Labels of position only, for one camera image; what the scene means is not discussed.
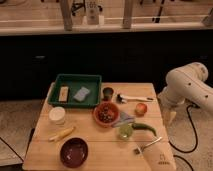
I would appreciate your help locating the orange bowl with grapes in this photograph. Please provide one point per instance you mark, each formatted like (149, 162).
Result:
(106, 114)

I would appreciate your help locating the silver fork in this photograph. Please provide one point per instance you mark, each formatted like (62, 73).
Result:
(141, 149)

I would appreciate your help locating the dark paper cup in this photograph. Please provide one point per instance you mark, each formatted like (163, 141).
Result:
(107, 93)

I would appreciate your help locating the dark maroon bowl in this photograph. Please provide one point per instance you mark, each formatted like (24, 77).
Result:
(74, 152)

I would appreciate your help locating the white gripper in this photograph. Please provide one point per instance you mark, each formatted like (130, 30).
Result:
(169, 100)

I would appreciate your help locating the grey cloth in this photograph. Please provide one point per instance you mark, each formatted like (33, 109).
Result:
(124, 119)

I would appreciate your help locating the tan wooden block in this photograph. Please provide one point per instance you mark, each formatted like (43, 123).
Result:
(63, 95)

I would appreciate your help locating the blue sponge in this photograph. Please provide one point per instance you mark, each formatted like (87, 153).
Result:
(81, 94)

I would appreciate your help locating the yellow corn cob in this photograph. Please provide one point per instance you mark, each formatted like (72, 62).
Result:
(62, 134)

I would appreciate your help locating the green plastic tray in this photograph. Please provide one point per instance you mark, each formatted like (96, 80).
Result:
(74, 82)

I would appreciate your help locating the green small cup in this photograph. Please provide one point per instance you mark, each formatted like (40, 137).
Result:
(125, 132)

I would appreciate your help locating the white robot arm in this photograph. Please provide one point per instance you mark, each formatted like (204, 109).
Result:
(185, 83)

